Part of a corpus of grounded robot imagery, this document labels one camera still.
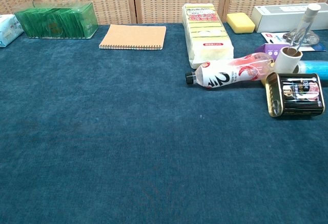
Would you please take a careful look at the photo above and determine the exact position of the transparent test tube white cap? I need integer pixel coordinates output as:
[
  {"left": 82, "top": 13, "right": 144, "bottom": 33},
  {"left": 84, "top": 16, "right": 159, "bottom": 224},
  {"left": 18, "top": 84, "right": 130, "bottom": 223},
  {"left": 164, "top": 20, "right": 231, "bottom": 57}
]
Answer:
[{"left": 288, "top": 3, "right": 321, "bottom": 54}]

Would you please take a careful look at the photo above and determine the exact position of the white red plastic drink bottle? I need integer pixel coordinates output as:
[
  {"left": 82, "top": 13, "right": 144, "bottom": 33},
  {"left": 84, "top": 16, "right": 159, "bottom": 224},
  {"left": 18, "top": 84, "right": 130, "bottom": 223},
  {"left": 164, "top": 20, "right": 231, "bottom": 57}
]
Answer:
[{"left": 184, "top": 52, "right": 275, "bottom": 90}]

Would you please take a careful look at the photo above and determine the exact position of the correction tape blister pack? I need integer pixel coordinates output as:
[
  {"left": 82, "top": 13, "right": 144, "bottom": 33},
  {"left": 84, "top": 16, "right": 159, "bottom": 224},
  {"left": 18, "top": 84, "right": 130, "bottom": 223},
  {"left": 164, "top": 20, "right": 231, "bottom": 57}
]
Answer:
[{"left": 261, "top": 27, "right": 328, "bottom": 52}]

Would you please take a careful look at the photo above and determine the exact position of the blue cylindrical roll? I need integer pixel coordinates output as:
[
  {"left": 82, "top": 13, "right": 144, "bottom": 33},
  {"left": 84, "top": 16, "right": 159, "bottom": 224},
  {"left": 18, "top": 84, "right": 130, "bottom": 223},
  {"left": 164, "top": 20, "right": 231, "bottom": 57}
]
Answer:
[{"left": 297, "top": 60, "right": 328, "bottom": 80}]

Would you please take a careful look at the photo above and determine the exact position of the blue velvet tablecloth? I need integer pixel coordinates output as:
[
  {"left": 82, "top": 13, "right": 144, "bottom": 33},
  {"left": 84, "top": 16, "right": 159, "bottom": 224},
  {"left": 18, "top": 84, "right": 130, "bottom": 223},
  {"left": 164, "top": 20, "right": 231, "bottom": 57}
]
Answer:
[{"left": 0, "top": 23, "right": 328, "bottom": 224}]

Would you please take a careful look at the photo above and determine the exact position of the small purple box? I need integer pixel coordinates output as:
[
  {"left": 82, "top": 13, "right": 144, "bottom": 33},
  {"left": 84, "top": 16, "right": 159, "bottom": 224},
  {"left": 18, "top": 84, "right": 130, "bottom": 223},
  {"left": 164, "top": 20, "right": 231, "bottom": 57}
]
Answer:
[{"left": 254, "top": 43, "right": 285, "bottom": 62}]

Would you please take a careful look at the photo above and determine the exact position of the black gold meat can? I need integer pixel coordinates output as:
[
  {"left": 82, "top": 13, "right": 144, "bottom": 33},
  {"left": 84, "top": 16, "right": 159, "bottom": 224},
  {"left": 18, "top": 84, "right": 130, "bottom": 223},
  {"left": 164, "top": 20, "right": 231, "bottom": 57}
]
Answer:
[{"left": 264, "top": 72, "right": 326, "bottom": 119}]

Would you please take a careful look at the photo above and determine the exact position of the yellow green sponge multipack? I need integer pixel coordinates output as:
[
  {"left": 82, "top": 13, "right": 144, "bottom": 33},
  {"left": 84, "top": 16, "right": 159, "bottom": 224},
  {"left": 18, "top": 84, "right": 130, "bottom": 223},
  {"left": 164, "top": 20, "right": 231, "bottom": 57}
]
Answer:
[{"left": 181, "top": 3, "right": 235, "bottom": 69}]

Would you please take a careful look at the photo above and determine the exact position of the clear box of green packets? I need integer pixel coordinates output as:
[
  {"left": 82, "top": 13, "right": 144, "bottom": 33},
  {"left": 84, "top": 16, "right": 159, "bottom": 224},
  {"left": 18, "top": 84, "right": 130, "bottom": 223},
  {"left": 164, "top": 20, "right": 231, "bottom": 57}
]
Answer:
[{"left": 14, "top": 1, "right": 99, "bottom": 40}]

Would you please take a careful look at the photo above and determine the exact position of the yellow sponge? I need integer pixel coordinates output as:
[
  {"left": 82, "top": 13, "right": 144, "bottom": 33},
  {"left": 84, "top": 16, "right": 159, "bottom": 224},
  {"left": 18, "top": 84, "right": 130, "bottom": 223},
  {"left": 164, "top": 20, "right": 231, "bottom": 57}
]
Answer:
[{"left": 226, "top": 12, "right": 256, "bottom": 34}]

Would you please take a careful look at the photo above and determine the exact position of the light blue wet wipes pack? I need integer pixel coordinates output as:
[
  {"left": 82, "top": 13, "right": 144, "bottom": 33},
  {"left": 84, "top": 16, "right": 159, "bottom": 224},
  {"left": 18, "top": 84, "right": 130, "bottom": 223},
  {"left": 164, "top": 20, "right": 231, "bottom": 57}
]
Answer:
[{"left": 0, "top": 14, "right": 25, "bottom": 48}]

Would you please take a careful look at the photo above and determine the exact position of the white rectangular carton box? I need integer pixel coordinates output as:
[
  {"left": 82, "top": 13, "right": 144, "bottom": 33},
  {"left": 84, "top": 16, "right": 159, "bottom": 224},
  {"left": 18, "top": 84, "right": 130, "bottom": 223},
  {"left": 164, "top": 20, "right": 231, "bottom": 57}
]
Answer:
[{"left": 250, "top": 3, "right": 328, "bottom": 33}]

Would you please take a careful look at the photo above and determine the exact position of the brown spiral notebook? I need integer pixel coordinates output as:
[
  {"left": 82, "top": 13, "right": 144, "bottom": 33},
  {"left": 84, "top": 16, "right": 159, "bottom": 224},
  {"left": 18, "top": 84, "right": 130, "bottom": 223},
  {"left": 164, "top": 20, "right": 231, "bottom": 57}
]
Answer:
[{"left": 98, "top": 24, "right": 167, "bottom": 51}]

